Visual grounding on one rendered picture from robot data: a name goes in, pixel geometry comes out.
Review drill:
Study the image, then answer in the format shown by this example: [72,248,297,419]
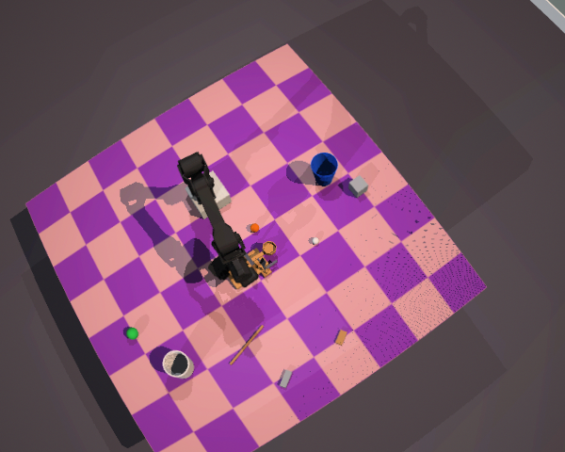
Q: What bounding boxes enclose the green ball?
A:
[126,328,138,340]

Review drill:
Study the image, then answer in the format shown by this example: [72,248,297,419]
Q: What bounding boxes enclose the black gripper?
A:
[211,240,259,287]

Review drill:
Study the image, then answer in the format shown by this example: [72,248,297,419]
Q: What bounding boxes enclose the blue cup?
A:
[311,153,338,186]

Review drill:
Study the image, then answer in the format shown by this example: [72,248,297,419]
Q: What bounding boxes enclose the white mug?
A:
[163,350,195,379]

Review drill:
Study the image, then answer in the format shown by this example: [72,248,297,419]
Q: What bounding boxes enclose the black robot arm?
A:
[177,152,252,283]

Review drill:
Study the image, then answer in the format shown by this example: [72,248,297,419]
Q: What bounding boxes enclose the orange rectangular block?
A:
[335,330,347,345]

